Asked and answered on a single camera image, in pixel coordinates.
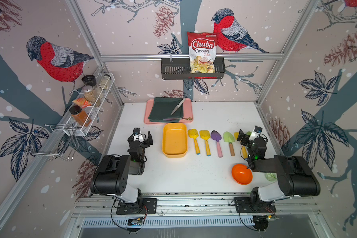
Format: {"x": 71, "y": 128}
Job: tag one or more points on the green transparent cup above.
{"x": 272, "y": 177}

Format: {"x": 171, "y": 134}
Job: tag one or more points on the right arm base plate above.
{"x": 246, "y": 205}

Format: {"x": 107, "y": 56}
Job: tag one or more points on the yellow storage box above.
{"x": 174, "y": 142}

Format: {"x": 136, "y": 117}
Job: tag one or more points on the orange bowl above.
{"x": 241, "y": 174}

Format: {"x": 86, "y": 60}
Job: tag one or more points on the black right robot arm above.
{"x": 293, "y": 175}

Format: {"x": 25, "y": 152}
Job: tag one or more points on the red cassava chips bag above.
{"x": 202, "y": 51}

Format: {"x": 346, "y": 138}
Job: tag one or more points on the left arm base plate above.
{"x": 141, "y": 207}

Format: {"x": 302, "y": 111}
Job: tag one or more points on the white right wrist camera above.
{"x": 255, "y": 133}

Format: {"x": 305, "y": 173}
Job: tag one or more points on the white wire spice rack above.
{"x": 91, "y": 111}

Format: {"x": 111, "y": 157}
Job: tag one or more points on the black lid spice jar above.
{"x": 89, "y": 80}

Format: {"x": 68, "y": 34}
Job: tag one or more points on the silver lid spice jar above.
{"x": 92, "y": 95}

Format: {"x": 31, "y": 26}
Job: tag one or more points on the iridescent gold spoon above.
{"x": 188, "y": 119}

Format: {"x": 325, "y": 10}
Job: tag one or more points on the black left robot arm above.
{"x": 111, "y": 175}

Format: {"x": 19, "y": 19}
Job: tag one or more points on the orange snack packet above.
{"x": 82, "y": 102}

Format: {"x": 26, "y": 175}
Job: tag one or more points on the chrome wire holder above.
{"x": 54, "y": 142}

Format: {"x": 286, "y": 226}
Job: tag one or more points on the white handled knife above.
{"x": 177, "y": 106}

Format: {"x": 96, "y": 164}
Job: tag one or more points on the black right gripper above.
{"x": 240, "y": 136}

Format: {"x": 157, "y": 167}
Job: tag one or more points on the dark green folded cloth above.
{"x": 162, "y": 108}

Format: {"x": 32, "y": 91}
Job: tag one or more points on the orange sauce jar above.
{"x": 80, "y": 116}

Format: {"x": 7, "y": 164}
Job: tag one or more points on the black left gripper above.
{"x": 145, "y": 142}

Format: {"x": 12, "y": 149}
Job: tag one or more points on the clear glass jar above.
{"x": 104, "y": 82}

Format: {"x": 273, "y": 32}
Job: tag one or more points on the pink plastic tray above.
{"x": 187, "y": 110}

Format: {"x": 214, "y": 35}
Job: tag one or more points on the green shovel wooden handle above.
{"x": 229, "y": 138}

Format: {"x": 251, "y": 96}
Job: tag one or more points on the purple shovel pink handle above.
{"x": 217, "y": 137}

